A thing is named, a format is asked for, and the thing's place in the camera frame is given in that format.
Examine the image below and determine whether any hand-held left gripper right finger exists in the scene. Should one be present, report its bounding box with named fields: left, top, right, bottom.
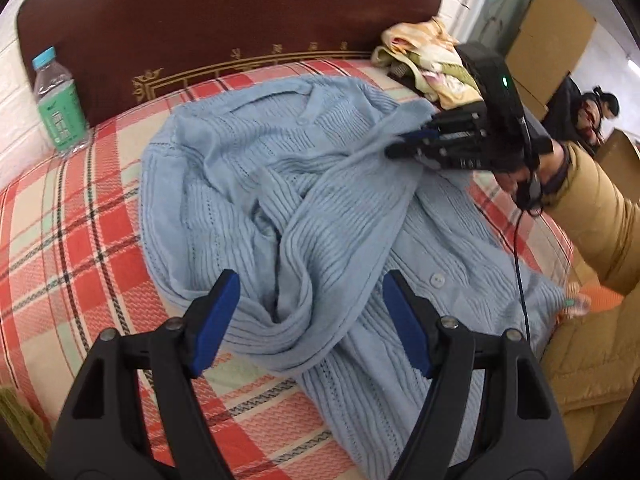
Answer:
left=382, top=270, right=573, bottom=480

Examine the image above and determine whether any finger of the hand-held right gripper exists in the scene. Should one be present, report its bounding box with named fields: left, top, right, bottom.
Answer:
left=384, top=140, right=493, bottom=172
left=399, top=102, right=488, bottom=143

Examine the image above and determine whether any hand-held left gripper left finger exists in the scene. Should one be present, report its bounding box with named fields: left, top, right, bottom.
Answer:
left=45, top=269, right=242, bottom=480

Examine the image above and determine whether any light blue knit cardigan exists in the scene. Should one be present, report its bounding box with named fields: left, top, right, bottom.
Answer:
left=139, top=76, right=568, bottom=468

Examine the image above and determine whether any person's right forearm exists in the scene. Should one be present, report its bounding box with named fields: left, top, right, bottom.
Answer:
left=542, top=142, right=640, bottom=297

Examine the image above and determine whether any pile of striped clothes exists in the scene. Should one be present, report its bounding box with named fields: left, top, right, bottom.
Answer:
left=371, top=16, right=483, bottom=111

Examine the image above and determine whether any person's right hand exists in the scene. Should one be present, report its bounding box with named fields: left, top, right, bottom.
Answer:
left=492, top=141, right=572, bottom=207

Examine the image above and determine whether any large cardboard box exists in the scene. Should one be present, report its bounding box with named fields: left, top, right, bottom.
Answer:
left=505, top=0, right=598, bottom=122

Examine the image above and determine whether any plaid bed sheet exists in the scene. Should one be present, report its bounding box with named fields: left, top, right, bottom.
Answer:
left=0, top=57, right=576, bottom=480

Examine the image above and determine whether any person's tan jacket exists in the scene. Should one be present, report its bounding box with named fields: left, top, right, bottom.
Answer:
left=540, top=290, right=640, bottom=467

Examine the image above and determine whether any orange cloth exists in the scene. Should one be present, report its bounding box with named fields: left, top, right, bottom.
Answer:
left=565, top=282, right=626, bottom=317

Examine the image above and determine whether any green fringed cloth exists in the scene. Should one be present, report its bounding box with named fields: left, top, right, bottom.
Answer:
left=0, top=385, right=52, bottom=467

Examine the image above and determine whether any dark wooden headboard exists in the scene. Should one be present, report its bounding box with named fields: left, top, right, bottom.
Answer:
left=15, top=0, right=443, bottom=128

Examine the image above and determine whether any green label water bottle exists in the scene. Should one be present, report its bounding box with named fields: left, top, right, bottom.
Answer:
left=32, top=46, right=93, bottom=154

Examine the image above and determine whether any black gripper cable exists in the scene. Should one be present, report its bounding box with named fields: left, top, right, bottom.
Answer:
left=512, top=207, right=533, bottom=346

